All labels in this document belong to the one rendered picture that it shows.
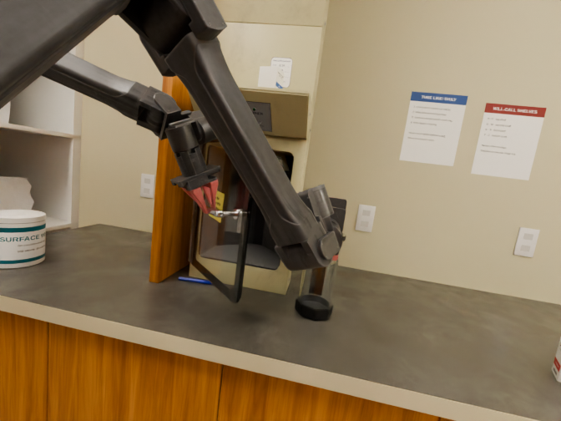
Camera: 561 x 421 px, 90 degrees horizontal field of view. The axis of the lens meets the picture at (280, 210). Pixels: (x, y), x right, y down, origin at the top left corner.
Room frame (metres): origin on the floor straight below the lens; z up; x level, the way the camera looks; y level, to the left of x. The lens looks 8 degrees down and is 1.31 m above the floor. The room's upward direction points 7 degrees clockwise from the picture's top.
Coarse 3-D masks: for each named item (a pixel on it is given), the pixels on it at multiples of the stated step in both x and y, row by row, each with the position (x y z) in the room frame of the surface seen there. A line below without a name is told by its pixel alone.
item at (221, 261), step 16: (208, 144) 0.80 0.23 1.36; (208, 160) 0.79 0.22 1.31; (224, 160) 0.71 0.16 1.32; (224, 176) 0.71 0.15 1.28; (224, 192) 0.70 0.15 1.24; (240, 192) 0.64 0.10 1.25; (224, 208) 0.69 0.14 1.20; (240, 208) 0.63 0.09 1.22; (208, 224) 0.76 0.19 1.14; (224, 224) 0.69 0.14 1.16; (240, 224) 0.62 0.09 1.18; (208, 240) 0.75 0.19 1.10; (224, 240) 0.68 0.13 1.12; (240, 240) 0.62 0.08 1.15; (208, 256) 0.74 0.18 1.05; (224, 256) 0.67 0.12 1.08; (240, 256) 0.61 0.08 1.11; (208, 272) 0.74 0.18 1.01; (224, 272) 0.67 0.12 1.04; (240, 272) 0.61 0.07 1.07; (224, 288) 0.66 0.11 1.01; (240, 288) 0.61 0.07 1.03
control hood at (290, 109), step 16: (256, 96) 0.73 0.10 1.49; (272, 96) 0.72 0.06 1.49; (288, 96) 0.71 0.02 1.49; (304, 96) 0.70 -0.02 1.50; (272, 112) 0.75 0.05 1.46; (288, 112) 0.74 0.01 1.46; (304, 112) 0.73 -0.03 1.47; (272, 128) 0.79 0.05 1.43; (288, 128) 0.78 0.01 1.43; (304, 128) 0.77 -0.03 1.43
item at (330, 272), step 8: (336, 264) 0.71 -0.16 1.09; (304, 272) 0.71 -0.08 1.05; (312, 272) 0.69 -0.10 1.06; (320, 272) 0.69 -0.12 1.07; (328, 272) 0.69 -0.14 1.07; (304, 280) 0.71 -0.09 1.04; (312, 280) 0.69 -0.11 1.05; (320, 280) 0.69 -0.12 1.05; (328, 280) 0.69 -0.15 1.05; (304, 288) 0.70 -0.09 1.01; (312, 288) 0.69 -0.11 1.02; (320, 288) 0.69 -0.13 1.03; (328, 288) 0.69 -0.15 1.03; (304, 296) 0.70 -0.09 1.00; (312, 296) 0.69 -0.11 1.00; (320, 296) 0.68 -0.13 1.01; (328, 296) 0.69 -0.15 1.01; (304, 304) 0.70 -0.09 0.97; (312, 304) 0.69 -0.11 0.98; (320, 304) 0.68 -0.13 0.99; (328, 304) 0.70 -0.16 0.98
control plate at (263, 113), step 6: (252, 102) 0.74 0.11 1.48; (258, 102) 0.74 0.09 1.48; (258, 108) 0.75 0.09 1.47; (264, 108) 0.75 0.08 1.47; (258, 114) 0.77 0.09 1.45; (264, 114) 0.76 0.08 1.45; (270, 114) 0.76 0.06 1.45; (258, 120) 0.78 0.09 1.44; (264, 120) 0.78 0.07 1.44; (270, 120) 0.77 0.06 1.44; (264, 126) 0.79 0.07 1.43; (270, 126) 0.78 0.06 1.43
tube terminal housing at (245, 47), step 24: (240, 24) 0.85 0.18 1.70; (264, 24) 0.84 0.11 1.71; (240, 48) 0.85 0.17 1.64; (264, 48) 0.84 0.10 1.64; (288, 48) 0.83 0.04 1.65; (312, 48) 0.82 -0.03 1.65; (240, 72) 0.85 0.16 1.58; (312, 72) 0.82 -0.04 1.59; (312, 96) 0.81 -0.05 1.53; (288, 144) 0.82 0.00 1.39; (264, 288) 0.82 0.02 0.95
